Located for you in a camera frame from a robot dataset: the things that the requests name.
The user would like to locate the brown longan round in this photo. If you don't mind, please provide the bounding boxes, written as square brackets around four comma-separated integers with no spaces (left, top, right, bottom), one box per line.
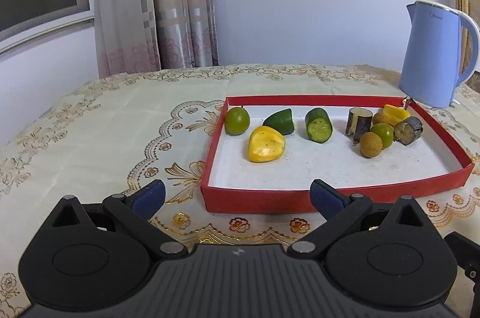
[360,132,383,158]

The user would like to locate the green cucumber cut piece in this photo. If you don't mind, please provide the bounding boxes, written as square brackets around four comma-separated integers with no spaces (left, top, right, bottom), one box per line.
[304,108,333,144]

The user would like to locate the green tomato with stem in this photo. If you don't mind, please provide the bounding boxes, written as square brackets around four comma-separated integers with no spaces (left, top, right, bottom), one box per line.
[370,122,394,149]

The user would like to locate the sugarcane piece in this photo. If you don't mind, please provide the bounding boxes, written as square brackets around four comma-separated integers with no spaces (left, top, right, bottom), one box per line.
[345,107,373,144]
[394,116,423,146]

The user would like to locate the large yellow pepper piece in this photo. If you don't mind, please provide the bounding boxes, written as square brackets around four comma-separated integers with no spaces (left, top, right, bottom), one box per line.
[247,126,286,163]

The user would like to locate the green cucumber end piece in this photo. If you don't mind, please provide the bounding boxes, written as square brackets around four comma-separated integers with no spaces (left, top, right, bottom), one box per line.
[263,108,295,135]

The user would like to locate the small yellow pepper piece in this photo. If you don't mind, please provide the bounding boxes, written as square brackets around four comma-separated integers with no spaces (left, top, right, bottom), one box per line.
[382,105,411,126]

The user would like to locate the small green lime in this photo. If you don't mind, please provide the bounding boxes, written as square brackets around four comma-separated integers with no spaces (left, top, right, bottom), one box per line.
[224,107,251,136]

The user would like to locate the brown longan with stem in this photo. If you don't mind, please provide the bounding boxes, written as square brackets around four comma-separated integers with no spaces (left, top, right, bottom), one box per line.
[372,111,389,126]

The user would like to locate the red shallow box tray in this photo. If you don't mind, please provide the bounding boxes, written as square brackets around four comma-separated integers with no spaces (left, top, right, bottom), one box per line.
[201,95,474,214]

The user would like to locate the blue electric kettle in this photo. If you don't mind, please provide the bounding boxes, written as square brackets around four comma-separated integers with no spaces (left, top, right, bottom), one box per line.
[399,1,479,108]

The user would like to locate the pink floral curtain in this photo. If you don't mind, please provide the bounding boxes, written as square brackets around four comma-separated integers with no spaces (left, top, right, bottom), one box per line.
[94,0,218,78]

